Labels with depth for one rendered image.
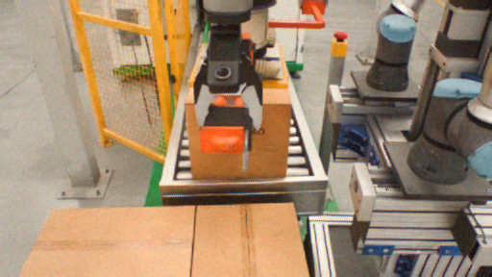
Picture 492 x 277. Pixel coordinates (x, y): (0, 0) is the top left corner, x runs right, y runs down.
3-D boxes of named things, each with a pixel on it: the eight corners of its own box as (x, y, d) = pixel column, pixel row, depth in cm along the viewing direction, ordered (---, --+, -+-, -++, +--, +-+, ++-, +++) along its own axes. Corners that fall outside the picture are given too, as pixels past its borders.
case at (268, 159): (207, 116, 212) (202, 47, 190) (278, 116, 212) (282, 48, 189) (192, 186, 163) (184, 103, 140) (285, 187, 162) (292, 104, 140)
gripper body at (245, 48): (252, 70, 68) (253, 2, 61) (251, 90, 61) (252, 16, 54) (209, 69, 69) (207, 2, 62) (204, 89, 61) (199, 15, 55)
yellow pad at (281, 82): (255, 48, 138) (255, 35, 135) (282, 49, 138) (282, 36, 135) (254, 88, 110) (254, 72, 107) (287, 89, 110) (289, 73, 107)
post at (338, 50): (312, 190, 243) (332, 38, 187) (322, 190, 243) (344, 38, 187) (314, 198, 237) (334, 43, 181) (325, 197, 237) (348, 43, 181)
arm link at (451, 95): (458, 119, 93) (476, 70, 86) (487, 150, 82) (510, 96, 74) (414, 120, 93) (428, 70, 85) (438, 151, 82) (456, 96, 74)
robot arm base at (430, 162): (454, 149, 100) (464, 117, 94) (478, 185, 87) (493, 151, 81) (399, 148, 100) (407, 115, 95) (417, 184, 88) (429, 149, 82)
